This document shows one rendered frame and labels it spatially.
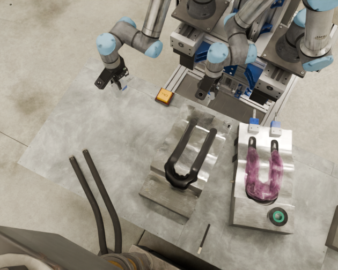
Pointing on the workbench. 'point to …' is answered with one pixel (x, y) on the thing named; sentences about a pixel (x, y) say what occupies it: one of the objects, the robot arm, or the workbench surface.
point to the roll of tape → (279, 216)
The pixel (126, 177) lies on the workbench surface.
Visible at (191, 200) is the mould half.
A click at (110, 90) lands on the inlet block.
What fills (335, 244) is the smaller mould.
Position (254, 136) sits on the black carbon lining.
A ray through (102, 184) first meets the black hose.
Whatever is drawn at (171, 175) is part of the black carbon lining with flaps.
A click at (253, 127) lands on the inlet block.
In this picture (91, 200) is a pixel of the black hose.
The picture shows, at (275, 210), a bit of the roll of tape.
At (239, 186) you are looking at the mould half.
